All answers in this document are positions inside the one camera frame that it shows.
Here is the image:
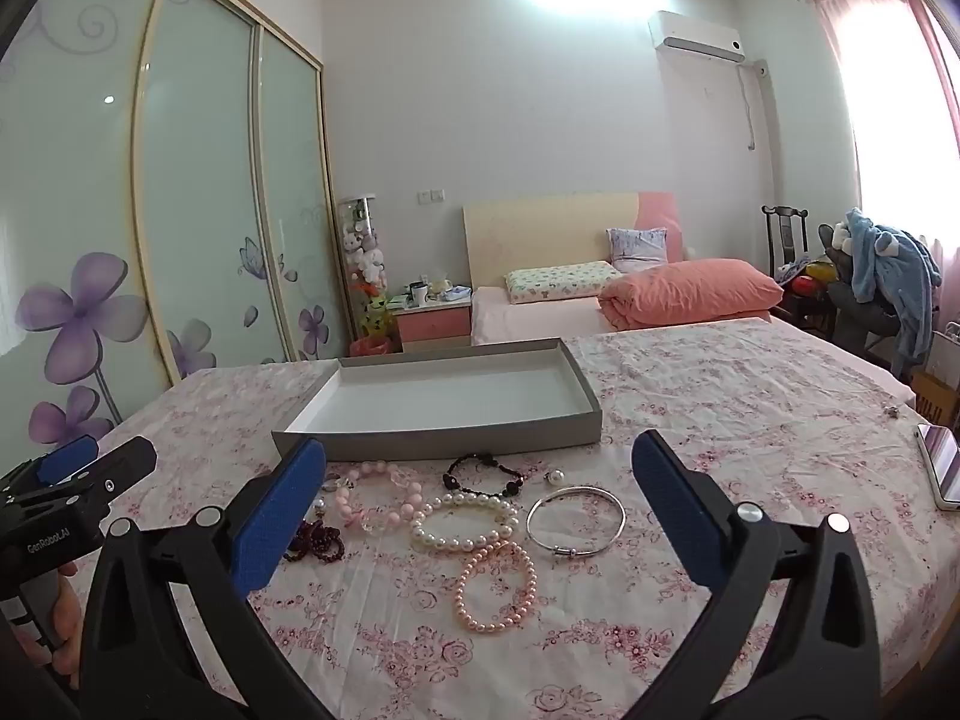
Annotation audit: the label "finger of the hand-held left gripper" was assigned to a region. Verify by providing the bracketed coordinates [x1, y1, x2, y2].
[36, 435, 100, 485]
[73, 438, 158, 520]

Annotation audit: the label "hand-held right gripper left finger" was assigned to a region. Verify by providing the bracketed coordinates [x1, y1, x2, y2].
[79, 436, 338, 720]

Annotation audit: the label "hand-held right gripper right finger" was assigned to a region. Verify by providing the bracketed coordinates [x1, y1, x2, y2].
[631, 431, 882, 720]

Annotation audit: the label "thin silver bangle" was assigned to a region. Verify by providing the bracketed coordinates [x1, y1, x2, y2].
[525, 486, 627, 560]

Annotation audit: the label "pink pearl bracelet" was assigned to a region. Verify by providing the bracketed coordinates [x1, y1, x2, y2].
[452, 540, 538, 635]

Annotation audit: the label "grey shallow cardboard tray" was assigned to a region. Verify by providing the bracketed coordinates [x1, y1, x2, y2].
[271, 337, 603, 462]

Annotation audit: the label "person's left hand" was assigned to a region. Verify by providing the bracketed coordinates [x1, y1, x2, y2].
[15, 561, 82, 691]

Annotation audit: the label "folded salmon quilt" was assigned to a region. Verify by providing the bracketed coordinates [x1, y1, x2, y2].
[598, 259, 785, 331]

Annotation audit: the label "pink and cream nightstand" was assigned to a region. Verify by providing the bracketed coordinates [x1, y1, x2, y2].
[394, 292, 473, 352]

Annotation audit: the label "flat floral pillow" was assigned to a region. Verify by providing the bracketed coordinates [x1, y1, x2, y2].
[504, 261, 614, 305]

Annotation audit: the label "colourful toys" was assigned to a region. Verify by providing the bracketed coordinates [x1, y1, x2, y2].
[780, 259, 837, 302]

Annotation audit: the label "purple print pillow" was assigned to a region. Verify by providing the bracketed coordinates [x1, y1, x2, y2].
[606, 227, 668, 272]

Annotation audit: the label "grey office chair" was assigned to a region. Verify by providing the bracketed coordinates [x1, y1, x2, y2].
[817, 223, 901, 350]

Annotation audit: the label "smartphone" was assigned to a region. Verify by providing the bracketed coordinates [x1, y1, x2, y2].
[916, 424, 960, 511]

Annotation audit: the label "clear plush toy display tube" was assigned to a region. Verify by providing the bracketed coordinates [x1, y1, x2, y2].
[337, 195, 391, 346]

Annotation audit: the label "cardboard box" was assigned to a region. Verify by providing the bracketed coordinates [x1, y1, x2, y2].
[911, 371, 960, 421]

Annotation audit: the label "dark wooden chair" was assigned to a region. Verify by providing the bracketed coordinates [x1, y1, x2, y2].
[761, 204, 811, 278]

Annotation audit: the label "glass wardrobe with purple flowers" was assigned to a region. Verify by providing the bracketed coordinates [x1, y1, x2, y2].
[0, 0, 353, 466]

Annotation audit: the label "blue plush robe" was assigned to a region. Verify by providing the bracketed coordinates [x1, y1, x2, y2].
[846, 208, 942, 380]

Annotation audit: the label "air conditioner pipe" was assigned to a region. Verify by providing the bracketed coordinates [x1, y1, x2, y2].
[737, 58, 767, 152]

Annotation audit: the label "pink curtain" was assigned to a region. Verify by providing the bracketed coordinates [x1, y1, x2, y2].
[806, 0, 960, 286]

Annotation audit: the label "white air conditioner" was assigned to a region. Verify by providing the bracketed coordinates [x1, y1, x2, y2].
[649, 10, 743, 61]

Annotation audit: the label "dark red bead bracelet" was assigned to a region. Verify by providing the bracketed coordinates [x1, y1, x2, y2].
[283, 517, 342, 563]

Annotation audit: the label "pink crystal bead bracelet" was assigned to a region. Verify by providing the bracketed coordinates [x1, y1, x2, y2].
[334, 460, 425, 533]

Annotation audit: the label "white pearl bracelet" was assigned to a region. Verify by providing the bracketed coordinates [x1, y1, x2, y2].
[410, 495, 521, 556]

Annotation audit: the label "black bead bracelet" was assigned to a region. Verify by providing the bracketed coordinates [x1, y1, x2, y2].
[444, 453, 526, 500]

